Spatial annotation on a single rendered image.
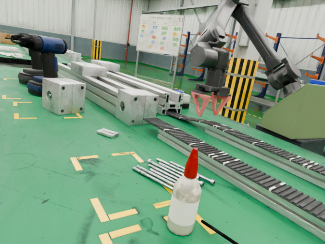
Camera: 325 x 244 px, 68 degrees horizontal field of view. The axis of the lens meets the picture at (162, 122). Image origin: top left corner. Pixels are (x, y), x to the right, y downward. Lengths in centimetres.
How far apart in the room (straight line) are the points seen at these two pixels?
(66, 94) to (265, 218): 62
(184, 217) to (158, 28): 659
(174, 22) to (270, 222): 626
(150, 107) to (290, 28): 903
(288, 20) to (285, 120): 883
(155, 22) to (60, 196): 664
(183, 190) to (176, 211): 3
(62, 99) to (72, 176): 37
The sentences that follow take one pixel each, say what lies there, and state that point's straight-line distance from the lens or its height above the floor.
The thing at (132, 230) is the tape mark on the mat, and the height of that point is 78.
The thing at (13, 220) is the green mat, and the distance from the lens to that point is 37.
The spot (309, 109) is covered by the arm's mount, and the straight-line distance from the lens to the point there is 99.
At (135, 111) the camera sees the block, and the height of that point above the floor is 83.
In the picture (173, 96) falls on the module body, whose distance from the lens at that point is 96.
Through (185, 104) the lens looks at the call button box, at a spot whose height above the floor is 80.
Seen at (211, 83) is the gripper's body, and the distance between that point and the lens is 76.
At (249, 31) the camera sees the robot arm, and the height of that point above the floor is 115.
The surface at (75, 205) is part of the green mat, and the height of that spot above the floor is 78.
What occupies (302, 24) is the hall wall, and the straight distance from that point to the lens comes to 944.
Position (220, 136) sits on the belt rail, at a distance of 75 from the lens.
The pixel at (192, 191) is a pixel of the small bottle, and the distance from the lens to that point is 31.
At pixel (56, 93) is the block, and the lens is 78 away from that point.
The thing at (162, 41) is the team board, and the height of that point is 129.
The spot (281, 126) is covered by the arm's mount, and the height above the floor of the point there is 81.
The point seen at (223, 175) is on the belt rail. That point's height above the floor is 79.
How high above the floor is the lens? 101
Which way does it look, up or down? 16 degrees down
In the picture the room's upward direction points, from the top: 9 degrees clockwise
